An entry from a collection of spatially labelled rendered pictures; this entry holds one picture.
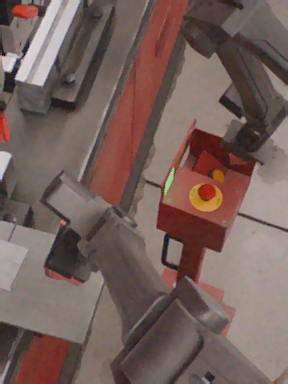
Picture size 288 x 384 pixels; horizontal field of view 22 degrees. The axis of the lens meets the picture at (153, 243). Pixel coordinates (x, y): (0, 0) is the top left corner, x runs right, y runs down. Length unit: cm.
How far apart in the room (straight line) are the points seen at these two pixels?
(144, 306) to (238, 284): 175
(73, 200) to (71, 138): 58
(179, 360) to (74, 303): 66
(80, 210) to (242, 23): 33
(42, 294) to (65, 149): 41
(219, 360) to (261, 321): 177
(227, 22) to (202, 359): 55
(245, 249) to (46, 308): 131
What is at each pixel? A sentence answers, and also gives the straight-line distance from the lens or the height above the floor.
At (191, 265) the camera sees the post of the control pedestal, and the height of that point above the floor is 41.
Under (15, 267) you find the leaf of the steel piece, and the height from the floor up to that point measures 100.
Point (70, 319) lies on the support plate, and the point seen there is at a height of 100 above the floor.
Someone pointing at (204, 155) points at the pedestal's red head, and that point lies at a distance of 174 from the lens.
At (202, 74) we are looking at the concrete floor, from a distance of 289.
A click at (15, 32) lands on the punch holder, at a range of 129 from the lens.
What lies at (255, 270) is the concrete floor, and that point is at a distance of 245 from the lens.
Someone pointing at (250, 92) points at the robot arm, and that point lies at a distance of 130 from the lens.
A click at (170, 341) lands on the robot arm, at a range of 62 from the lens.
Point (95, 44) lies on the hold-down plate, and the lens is 172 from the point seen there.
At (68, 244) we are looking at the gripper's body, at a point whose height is 117.
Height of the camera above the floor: 215
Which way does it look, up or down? 61 degrees down
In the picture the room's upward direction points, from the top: 6 degrees clockwise
